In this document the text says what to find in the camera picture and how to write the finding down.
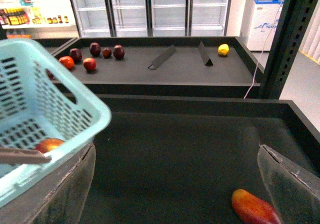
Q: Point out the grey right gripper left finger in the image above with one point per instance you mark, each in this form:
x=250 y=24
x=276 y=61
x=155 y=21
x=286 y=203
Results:
x=59 y=198

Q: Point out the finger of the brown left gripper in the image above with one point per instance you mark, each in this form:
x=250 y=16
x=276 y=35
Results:
x=22 y=156

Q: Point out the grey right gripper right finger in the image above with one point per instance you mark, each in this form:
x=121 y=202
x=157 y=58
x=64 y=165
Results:
x=293 y=190

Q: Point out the red yellow apple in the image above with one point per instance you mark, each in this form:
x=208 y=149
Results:
x=48 y=145

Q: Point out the light blue plastic basket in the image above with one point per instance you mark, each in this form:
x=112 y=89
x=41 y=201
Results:
x=41 y=99

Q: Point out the orange red apple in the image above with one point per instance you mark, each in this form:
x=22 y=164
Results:
x=67 y=62

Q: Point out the dark red apple back left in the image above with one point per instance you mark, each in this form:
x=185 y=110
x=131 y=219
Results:
x=75 y=54

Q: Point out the red apple front centre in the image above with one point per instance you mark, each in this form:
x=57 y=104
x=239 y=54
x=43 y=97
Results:
x=89 y=64

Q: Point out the dark red apple back centre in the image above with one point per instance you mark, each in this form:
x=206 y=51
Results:
x=95 y=49

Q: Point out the small dark red apple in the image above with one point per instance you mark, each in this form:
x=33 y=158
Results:
x=107 y=53

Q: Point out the red orange mango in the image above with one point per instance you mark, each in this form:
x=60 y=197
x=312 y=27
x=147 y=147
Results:
x=253 y=210

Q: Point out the black lower shelf tray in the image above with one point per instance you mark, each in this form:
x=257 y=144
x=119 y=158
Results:
x=177 y=160

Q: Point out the black shelf tray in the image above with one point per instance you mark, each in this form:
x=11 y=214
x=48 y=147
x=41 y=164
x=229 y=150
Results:
x=177 y=160
x=236 y=75

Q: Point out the black upper shelf tray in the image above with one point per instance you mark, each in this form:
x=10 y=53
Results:
x=236 y=75

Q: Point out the white product shelf with bottles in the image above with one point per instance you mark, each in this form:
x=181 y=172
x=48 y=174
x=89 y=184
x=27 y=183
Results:
x=38 y=19

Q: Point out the black divider right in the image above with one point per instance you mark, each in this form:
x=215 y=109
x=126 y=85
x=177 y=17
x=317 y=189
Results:
x=204 y=55

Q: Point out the black divider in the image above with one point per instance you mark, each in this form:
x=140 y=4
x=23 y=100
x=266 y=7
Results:
x=163 y=57
x=204 y=55

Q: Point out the yellow lemon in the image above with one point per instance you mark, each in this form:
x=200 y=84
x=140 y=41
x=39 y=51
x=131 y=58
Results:
x=223 y=50

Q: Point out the glass door refrigerator row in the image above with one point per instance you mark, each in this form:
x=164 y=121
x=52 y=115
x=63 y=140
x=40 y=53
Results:
x=151 y=18

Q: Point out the white chest freezer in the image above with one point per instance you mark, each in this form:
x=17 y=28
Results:
x=259 y=23

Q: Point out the black divider left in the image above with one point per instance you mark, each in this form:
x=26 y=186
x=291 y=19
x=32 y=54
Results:
x=163 y=57

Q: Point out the dark right rack post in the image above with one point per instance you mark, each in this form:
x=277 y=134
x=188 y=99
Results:
x=292 y=26

